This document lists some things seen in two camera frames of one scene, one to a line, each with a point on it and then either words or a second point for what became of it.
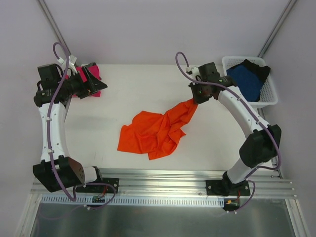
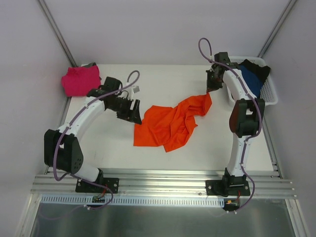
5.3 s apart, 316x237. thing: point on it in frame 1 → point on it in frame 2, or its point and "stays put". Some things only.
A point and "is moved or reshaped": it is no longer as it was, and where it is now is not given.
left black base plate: [113, 181] stays put
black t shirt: [261, 72] stays put
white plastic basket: [268, 96] stays put
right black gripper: [200, 98] → [212, 80]
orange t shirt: [154, 134] is moved or reshaped
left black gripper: [86, 84] → [131, 111]
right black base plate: [219, 188] stays put
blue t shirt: [248, 83] stays put
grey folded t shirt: [92, 63] stays put
